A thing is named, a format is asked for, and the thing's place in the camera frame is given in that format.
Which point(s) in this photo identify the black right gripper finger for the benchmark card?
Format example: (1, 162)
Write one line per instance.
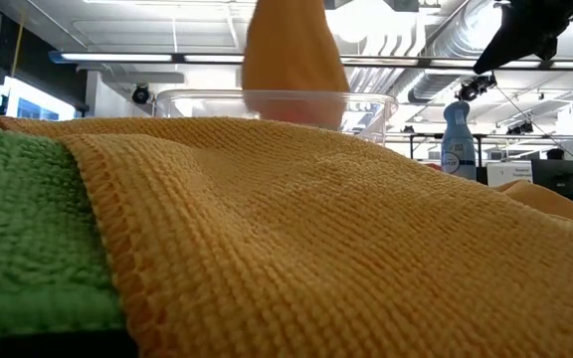
(508, 47)

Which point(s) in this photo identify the orange microfiber towel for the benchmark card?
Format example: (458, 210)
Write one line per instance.
(316, 248)
(291, 50)
(540, 199)

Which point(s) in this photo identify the green microfiber towel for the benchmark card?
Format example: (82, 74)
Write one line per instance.
(28, 238)

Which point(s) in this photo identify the black track light cluster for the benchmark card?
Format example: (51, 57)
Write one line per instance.
(520, 128)
(475, 87)

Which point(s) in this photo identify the blue air freshener bottle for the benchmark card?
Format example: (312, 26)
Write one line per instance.
(458, 149)

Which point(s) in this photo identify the person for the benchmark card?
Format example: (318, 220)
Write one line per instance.
(555, 154)

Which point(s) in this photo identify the white printed sign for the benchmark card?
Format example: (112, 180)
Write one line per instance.
(508, 174)

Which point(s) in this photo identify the black computer monitor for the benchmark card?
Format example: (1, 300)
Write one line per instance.
(557, 179)

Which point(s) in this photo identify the clear labelled plastic bin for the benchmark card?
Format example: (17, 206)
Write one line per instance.
(371, 107)

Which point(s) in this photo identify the black round ceiling fixture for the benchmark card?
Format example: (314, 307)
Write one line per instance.
(140, 93)

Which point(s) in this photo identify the long ceiling light strip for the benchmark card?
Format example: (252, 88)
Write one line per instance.
(117, 57)

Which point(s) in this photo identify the silver ventilation duct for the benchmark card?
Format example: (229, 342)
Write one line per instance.
(445, 45)

